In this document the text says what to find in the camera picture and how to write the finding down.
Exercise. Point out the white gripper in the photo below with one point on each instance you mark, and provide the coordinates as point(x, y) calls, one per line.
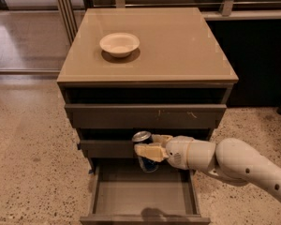
point(176, 151)

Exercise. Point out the blue pepsi can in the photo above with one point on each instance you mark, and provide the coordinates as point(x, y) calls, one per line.
point(146, 164)

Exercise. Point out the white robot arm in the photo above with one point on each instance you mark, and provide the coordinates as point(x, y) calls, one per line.
point(231, 161)

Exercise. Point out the middle grey drawer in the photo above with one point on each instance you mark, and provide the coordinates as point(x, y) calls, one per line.
point(125, 149)

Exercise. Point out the bottom grey open drawer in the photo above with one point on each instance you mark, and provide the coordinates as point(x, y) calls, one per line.
point(125, 195)

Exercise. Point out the grey drawer cabinet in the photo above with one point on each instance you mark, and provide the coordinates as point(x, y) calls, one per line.
point(178, 62)

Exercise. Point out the top grey drawer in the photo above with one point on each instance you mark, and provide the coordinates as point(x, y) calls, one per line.
point(151, 116)

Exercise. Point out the white paper bowl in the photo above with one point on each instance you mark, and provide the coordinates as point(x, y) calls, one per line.
point(119, 45)

